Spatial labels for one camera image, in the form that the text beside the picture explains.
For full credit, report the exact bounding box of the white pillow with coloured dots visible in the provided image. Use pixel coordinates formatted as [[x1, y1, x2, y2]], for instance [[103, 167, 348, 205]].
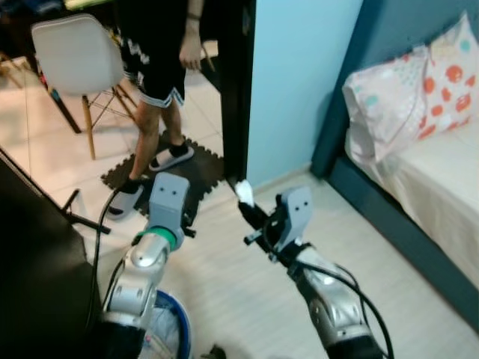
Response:
[[342, 11, 479, 165]]

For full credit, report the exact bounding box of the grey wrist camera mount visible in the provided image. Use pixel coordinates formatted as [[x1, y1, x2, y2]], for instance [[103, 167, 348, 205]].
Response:
[[148, 172, 190, 233], [275, 185, 314, 251]]

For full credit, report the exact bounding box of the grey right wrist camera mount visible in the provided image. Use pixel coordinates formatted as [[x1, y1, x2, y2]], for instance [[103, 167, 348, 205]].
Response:
[[275, 185, 314, 251]]

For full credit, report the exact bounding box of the person in black shorts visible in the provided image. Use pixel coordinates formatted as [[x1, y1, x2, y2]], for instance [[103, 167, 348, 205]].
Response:
[[105, 0, 207, 221]]

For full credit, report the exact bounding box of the white and green tube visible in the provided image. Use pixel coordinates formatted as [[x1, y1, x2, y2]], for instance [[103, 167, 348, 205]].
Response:
[[234, 179, 255, 206]]

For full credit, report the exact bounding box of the white chair with wooden legs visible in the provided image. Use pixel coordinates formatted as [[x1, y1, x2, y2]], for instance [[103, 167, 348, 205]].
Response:
[[30, 13, 143, 162]]

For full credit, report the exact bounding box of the black furniture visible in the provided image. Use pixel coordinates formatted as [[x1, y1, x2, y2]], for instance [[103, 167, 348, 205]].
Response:
[[0, 146, 102, 359]]

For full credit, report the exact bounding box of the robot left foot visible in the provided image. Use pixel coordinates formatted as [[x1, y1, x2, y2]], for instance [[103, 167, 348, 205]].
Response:
[[206, 344, 229, 359]]

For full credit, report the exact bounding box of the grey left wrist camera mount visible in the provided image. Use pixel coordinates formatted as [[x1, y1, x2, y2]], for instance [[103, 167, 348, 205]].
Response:
[[148, 172, 190, 233]]

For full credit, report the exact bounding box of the blue padded headboard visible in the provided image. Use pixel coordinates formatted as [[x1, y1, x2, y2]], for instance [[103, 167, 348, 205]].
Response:
[[311, 0, 479, 180]]

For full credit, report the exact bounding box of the black door frame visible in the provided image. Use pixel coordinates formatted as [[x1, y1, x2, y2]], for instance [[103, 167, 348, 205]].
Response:
[[217, 0, 257, 184]]

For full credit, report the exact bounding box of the beige bed mattress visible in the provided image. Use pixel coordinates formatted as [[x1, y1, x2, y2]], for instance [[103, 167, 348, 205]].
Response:
[[348, 120, 479, 289]]

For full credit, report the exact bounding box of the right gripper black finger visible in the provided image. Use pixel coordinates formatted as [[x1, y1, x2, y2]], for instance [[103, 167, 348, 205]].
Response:
[[238, 198, 272, 229]]

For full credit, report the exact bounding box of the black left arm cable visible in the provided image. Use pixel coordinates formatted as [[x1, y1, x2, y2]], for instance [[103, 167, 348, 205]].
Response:
[[88, 185, 154, 330]]

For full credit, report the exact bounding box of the blue plastic bucket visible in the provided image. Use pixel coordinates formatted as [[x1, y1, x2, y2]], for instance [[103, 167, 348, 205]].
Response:
[[138, 290, 194, 359]]

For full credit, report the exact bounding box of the dark foam puzzle mat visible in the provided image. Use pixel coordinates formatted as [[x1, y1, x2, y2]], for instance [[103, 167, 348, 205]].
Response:
[[101, 135, 225, 225]]

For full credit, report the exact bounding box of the crumpled white rubbish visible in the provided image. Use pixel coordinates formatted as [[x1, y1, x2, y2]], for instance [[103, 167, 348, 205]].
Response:
[[142, 307, 180, 359]]

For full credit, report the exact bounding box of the dark blue bed frame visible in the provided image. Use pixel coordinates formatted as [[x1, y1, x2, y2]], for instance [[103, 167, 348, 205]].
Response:
[[326, 153, 479, 330]]

